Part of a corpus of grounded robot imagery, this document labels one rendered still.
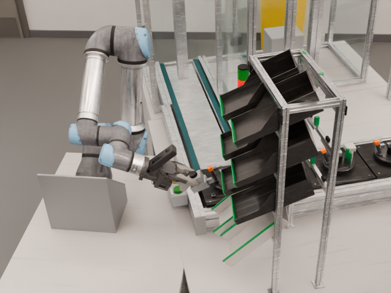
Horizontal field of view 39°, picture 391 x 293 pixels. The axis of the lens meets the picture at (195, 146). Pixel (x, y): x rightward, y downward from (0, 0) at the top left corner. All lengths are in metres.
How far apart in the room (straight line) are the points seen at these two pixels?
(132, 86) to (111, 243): 0.65
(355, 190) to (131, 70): 1.05
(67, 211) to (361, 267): 1.19
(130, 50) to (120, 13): 3.86
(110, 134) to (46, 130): 2.73
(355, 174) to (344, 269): 0.47
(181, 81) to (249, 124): 1.56
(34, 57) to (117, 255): 3.90
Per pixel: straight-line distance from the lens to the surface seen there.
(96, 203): 2.29
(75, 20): 6.18
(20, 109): 5.09
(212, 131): 2.82
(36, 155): 4.45
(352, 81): 3.38
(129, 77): 2.20
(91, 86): 2.09
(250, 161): 1.86
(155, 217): 2.43
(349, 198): 2.46
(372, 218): 2.47
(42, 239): 2.44
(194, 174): 2.00
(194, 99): 3.09
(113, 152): 1.94
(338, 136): 1.73
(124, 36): 2.15
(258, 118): 1.76
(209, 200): 2.32
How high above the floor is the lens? 2.50
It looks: 36 degrees down
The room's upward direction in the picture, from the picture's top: 3 degrees counter-clockwise
